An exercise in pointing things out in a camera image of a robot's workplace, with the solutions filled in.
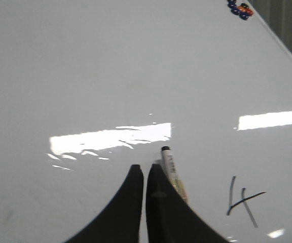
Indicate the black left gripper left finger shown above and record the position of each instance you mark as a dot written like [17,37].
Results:
[119,221]

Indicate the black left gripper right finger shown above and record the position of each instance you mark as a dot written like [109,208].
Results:
[169,218]

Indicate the white whiteboard marker black cap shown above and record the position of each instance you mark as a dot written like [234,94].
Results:
[169,168]

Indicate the white whiteboard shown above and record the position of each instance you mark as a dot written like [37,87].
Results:
[88,88]

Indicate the orange round magnet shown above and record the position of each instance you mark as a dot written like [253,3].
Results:
[245,9]

